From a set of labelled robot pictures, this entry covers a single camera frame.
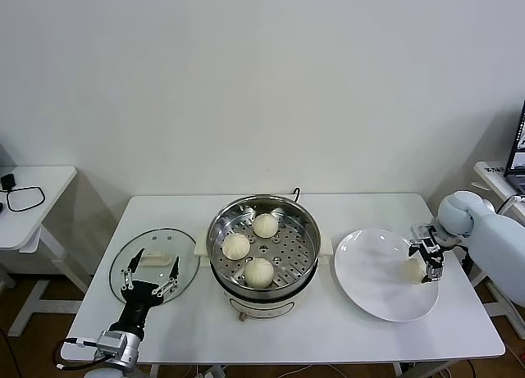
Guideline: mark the white steamed baozi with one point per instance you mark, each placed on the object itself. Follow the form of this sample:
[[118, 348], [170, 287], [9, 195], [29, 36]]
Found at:
[[412, 271], [259, 272], [236, 247], [266, 225]]

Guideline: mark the perforated steel steamer basket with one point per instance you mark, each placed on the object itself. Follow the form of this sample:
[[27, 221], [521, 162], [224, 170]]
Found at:
[[295, 255]]

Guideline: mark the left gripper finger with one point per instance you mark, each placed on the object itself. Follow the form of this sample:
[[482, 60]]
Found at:
[[135, 265], [175, 269]]

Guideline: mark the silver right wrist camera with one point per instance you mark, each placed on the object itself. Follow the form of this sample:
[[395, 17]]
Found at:
[[421, 232]]

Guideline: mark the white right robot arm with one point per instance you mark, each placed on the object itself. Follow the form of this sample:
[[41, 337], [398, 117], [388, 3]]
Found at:
[[492, 238]]

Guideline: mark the round glass pot lid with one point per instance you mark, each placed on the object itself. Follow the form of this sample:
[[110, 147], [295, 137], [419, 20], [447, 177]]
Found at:
[[184, 247]]

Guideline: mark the small black adapter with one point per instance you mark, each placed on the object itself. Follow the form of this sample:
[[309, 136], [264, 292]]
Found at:
[[7, 182]]

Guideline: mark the white laptop side table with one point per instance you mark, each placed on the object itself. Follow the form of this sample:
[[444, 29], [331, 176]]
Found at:
[[490, 179]]

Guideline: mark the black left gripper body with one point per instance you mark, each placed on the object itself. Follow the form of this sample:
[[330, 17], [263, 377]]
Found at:
[[139, 298]]

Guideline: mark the black hanging power adapter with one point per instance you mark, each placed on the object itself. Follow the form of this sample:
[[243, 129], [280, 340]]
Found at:
[[466, 260]]

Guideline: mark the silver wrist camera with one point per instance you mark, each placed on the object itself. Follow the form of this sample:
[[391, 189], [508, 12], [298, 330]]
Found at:
[[110, 343], [421, 232]]

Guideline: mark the white electric cooking pot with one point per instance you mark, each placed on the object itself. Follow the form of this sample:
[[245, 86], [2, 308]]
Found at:
[[262, 306]]

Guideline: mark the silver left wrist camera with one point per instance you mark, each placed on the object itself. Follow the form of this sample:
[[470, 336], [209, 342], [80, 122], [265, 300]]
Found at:
[[110, 343]]

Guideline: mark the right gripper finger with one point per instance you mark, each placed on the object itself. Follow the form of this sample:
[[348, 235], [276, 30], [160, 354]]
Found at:
[[413, 250], [435, 269]]

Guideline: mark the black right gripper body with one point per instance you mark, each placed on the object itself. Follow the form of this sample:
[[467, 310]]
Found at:
[[435, 247]]

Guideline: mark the white round plate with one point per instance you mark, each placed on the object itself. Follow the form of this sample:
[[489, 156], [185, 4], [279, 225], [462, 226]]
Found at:
[[369, 271]]

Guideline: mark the black laptop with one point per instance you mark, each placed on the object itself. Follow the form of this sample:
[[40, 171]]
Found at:
[[517, 156]]

